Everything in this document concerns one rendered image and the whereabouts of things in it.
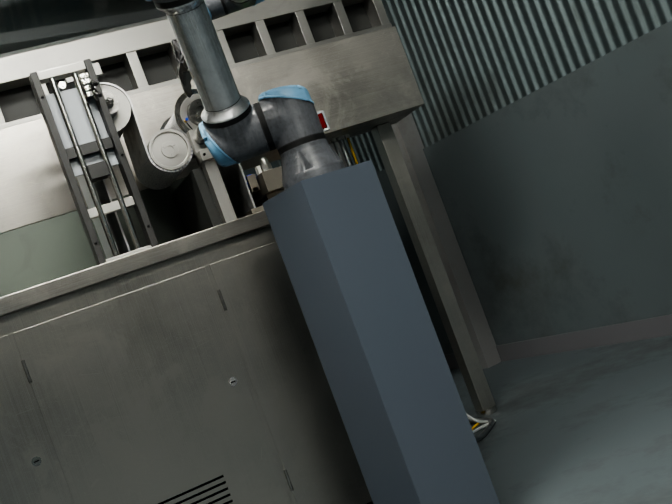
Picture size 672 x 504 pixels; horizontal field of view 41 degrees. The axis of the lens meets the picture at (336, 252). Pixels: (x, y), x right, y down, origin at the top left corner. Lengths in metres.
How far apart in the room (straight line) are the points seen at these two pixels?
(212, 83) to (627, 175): 2.06
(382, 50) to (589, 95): 0.88
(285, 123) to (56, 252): 1.04
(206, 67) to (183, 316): 0.63
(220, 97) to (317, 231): 0.37
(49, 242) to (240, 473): 0.99
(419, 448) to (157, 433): 0.64
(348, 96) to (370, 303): 1.32
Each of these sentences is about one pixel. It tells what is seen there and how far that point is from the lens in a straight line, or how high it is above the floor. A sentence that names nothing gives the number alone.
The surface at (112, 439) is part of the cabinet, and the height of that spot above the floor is 0.50.
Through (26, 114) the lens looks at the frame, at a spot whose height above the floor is 1.49.
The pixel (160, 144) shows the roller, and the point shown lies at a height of 1.20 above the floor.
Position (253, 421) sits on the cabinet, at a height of 0.41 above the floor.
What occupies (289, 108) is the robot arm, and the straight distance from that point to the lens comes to 2.09.
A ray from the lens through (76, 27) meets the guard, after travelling 3.05.
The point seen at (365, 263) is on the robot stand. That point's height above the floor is 0.68.
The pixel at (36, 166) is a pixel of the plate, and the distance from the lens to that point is 2.91.
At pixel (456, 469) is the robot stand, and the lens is 2.10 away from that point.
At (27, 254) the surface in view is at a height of 1.06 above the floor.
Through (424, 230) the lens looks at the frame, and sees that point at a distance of 3.38.
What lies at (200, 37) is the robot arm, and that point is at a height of 1.25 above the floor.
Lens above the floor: 0.69
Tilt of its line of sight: 1 degrees up
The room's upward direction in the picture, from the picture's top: 20 degrees counter-clockwise
